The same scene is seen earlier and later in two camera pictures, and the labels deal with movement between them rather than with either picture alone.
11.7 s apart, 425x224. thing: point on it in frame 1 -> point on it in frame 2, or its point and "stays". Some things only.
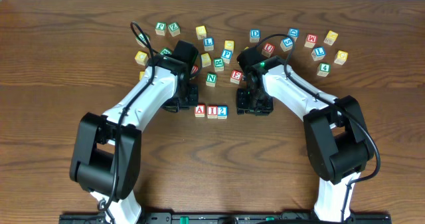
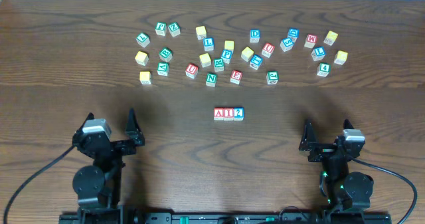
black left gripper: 192,102 -> 132,131
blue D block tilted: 294,33 stays
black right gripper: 242,104 -> 309,142
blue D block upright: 254,35 stays
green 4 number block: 323,69 stays
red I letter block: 212,112 -> 228,113
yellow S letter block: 206,60 stays
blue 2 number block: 222,112 -> 238,113
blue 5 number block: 286,44 stays
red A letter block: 200,111 -> 218,113
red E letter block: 236,76 stays
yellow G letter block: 341,57 stays
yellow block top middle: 201,32 stays
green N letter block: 211,79 stays
